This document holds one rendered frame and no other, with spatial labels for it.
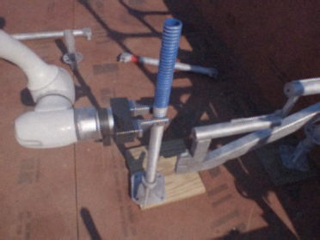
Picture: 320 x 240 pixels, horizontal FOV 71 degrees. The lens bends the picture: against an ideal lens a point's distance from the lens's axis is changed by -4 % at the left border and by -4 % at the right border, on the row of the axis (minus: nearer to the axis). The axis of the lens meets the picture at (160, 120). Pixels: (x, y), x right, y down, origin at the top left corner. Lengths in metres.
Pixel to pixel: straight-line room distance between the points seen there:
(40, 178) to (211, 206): 0.78
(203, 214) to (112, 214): 0.39
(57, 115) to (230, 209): 0.84
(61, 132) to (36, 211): 0.57
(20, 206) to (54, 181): 0.17
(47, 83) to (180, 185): 0.71
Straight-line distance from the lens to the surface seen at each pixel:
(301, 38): 1.49
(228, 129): 0.83
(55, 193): 1.14
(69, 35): 1.53
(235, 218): 1.14
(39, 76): 0.71
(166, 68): 0.54
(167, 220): 1.06
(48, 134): 0.62
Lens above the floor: 1.00
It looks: 49 degrees down
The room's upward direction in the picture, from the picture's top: 9 degrees clockwise
